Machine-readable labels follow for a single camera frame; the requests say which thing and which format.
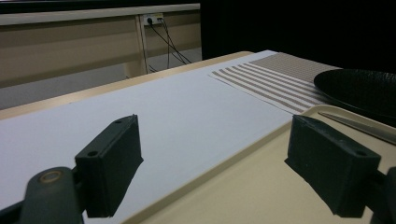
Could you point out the white board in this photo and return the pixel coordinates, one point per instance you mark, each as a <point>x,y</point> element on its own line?
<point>155,115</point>

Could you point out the steel table knife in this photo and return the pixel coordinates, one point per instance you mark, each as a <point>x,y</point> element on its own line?
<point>358,126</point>

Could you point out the striped placemat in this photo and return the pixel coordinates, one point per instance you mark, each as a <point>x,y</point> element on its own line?
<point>264,79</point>

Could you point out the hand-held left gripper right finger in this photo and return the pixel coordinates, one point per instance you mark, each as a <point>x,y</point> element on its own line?
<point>330,168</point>

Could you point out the black round plate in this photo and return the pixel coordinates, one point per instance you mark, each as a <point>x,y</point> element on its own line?
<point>358,90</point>

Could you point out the wooden table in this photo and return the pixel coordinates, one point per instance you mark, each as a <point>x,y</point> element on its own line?
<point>93,92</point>

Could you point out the white power socket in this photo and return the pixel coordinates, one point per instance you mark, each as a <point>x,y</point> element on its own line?
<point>153,18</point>

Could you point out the beige desk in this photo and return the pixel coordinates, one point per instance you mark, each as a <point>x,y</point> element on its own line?
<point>62,46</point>

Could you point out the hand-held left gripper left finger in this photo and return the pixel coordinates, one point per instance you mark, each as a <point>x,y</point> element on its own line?
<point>109,161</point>

